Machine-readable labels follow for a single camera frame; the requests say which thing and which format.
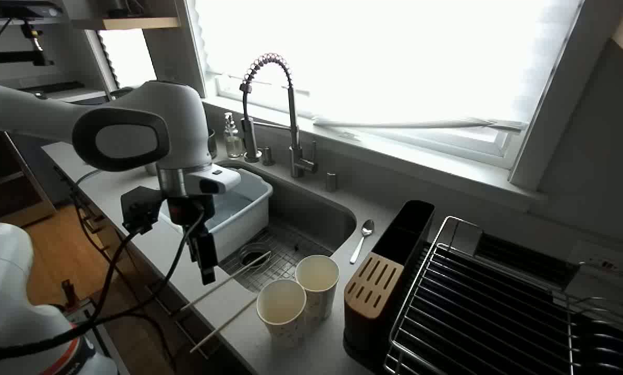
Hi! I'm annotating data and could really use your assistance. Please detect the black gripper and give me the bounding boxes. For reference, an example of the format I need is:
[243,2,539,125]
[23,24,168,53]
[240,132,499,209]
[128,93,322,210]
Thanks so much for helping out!
[168,195,222,288]

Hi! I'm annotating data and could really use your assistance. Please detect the light wooden chopstick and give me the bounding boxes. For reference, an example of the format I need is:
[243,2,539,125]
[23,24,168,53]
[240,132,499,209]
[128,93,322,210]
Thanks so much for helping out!
[179,250,275,313]
[188,297,258,356]

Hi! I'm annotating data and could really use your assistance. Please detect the patterned white paper cup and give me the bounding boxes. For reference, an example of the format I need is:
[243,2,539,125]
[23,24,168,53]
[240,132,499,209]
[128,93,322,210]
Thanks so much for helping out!
[255,277,308,348]
[294,253,343,323]

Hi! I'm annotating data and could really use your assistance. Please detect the white plastic wash basin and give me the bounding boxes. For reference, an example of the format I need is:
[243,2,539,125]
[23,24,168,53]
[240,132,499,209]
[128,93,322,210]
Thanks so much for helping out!
[158,165,275,264]

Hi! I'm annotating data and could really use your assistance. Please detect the dark base cabinet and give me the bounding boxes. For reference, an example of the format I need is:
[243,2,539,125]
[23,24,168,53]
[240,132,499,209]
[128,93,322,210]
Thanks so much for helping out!
[58,172,257,375]

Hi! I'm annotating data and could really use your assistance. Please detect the clear soap bottle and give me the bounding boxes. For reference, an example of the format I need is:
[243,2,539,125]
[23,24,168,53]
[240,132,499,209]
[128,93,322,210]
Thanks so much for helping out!
[224,111,247,161]

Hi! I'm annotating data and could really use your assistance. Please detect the chrome spring kitchen faucet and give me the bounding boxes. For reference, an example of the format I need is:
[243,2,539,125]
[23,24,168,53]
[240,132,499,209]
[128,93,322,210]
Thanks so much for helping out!
[238,49,320,182]

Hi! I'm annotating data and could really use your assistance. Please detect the metal spoon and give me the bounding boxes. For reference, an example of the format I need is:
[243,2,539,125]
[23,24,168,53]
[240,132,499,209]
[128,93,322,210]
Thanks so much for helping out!
[348,218,378,267]

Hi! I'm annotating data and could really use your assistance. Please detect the black caddy with wooden insert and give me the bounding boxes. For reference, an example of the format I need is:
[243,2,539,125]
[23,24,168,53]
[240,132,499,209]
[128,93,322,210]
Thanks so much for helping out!
[343,198,437,370]

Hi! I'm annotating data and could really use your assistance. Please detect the wooden shelf board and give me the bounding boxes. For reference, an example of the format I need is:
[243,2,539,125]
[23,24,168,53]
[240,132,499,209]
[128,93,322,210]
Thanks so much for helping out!
[74,15,181,32]

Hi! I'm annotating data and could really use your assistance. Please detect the thin black cable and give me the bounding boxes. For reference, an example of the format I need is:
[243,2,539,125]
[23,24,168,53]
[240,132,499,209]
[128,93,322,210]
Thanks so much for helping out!
[80,210,208,330]

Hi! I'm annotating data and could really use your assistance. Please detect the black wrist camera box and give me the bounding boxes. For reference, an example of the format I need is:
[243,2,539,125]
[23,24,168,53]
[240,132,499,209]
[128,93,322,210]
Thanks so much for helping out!
[119,186,170,236]

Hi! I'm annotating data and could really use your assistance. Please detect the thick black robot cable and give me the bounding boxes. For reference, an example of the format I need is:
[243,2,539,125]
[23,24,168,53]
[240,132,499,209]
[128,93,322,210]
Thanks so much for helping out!
[0,228,139,363]

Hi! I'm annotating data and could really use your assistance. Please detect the metal wire dish rack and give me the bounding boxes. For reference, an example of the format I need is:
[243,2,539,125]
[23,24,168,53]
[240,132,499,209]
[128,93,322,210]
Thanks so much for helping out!
[382,213,623,375]

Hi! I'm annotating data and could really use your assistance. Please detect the white window frame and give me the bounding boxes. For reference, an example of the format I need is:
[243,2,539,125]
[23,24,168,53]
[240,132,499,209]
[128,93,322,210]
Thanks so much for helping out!
[198,0,623,195]

